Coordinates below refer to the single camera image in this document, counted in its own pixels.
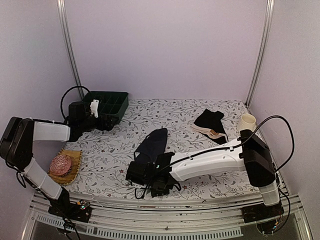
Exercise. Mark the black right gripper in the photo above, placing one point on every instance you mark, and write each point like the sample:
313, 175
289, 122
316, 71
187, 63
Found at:
164, 191

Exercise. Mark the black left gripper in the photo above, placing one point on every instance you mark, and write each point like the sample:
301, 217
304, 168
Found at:
109, 126

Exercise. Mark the navy blue underwear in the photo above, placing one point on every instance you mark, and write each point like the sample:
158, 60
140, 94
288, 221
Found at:
153, 145

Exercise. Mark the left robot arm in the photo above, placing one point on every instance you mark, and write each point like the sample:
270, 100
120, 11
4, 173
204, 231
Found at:
21, 142

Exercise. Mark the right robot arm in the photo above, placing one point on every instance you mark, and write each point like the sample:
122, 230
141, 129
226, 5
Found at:
246, 153

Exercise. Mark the dark green divided tray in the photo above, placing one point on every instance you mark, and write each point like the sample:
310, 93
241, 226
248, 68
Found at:
112, 104

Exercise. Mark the woven bamboo mat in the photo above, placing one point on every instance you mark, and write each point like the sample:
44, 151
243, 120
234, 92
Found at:
67, 179

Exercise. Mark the floral patterned table mat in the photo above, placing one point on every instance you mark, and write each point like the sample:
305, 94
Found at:
106, 154

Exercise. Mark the red patterned bowl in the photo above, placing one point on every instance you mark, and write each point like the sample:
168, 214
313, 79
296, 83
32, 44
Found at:
60, 165

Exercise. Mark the cream plastic cup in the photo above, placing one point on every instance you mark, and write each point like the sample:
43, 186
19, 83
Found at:
246, 122

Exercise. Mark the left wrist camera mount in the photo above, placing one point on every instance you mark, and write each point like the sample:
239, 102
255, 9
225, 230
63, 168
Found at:
94, 105

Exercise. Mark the front aluminium rail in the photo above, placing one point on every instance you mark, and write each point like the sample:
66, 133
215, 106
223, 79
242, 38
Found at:
198, 219

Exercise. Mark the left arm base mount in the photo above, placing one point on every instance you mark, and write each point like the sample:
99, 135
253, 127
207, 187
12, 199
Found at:
79, 211

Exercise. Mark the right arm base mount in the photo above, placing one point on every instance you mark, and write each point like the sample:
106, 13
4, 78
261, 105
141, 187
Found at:
258, 212

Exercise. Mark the left aluminium frame post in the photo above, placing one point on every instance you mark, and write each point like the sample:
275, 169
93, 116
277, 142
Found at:
62, 12

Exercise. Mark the aluminium frame post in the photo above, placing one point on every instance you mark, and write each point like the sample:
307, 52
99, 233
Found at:
268, 16
62, 12

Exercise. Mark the right aluminium frame post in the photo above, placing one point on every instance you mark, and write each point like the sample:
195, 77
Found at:
268, 16

